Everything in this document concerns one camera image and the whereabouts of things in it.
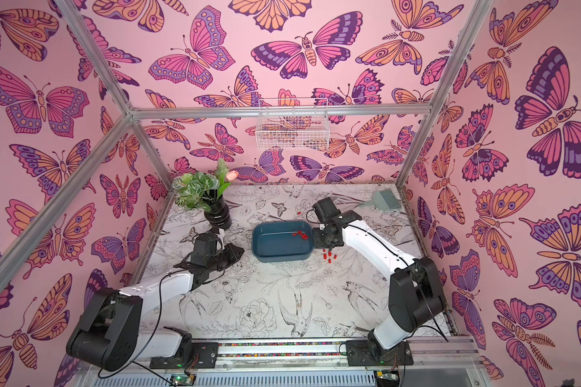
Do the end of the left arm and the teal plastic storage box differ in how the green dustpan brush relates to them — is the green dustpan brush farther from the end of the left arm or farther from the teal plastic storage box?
the end of the left arm

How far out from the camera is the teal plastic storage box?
963 mm

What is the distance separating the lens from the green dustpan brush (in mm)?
1125

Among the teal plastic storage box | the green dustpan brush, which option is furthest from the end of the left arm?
the green dustpan brush

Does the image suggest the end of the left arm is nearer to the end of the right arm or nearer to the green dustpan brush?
the end of the right arm

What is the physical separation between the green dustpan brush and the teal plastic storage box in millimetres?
342
